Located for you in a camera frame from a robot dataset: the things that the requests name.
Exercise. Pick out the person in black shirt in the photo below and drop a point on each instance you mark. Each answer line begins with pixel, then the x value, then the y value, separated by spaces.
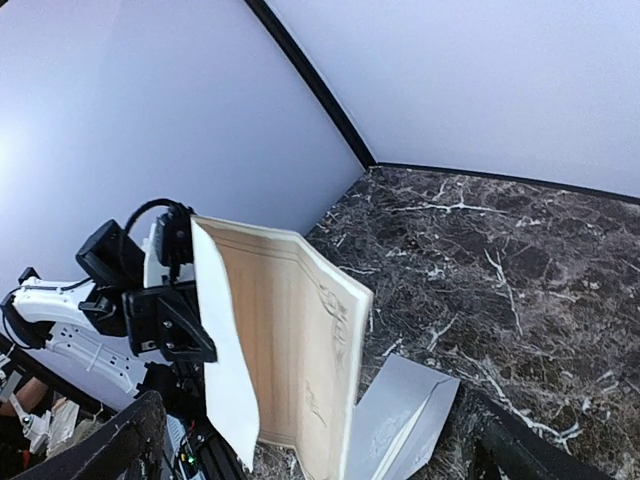
pixel 34 397

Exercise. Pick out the beige lined letter paper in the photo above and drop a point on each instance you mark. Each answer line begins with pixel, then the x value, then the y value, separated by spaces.
pixel 288 328

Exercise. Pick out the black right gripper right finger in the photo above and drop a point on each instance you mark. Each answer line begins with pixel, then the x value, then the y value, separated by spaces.
pixel 503 445

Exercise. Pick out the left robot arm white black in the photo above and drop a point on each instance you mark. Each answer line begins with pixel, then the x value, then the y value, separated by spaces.
pixel 40 311

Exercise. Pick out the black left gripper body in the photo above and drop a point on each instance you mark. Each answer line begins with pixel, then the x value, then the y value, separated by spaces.
pixel 141 317

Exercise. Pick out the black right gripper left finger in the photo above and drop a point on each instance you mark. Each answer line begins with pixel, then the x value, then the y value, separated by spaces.
pixel 129 446

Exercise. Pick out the black front rail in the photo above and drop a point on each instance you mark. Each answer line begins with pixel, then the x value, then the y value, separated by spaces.
pixel 103 383

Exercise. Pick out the grey envelope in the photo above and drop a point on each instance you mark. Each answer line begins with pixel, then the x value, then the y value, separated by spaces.
pixel 399 420

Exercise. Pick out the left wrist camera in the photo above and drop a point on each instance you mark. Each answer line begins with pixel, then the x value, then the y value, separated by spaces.
pixel 169 244

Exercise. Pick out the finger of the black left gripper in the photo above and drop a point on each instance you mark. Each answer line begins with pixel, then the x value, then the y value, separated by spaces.
pixel 181 334

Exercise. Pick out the black left frame post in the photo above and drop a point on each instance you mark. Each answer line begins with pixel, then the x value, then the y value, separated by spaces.
pixel 313 80

